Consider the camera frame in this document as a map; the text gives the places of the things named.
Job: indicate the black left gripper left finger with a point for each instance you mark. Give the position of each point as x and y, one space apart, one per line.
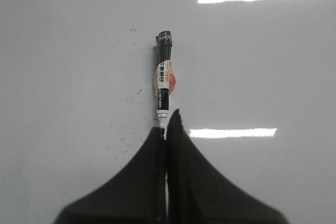
136 194

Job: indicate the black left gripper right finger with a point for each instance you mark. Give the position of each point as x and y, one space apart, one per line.
199 193

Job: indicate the black and white marker pen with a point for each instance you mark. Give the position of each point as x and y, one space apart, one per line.
164 78

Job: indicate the white glossy whiteboard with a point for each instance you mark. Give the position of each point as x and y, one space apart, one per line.
77 97

